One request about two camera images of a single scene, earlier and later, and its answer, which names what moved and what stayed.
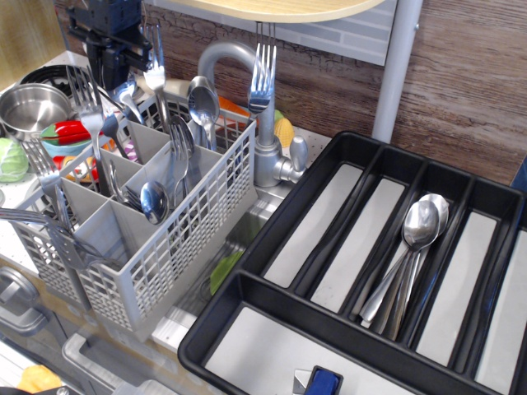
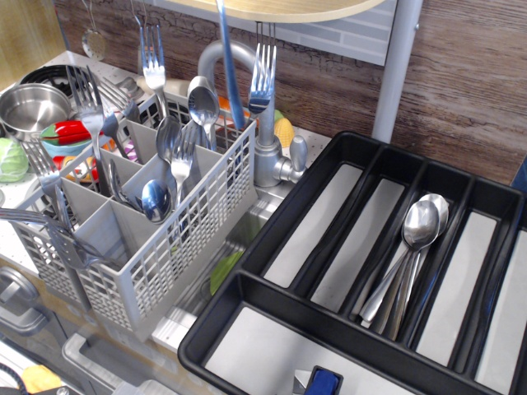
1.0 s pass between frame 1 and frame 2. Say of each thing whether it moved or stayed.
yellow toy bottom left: stayed
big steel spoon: moved
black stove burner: stayed
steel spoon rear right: stayed
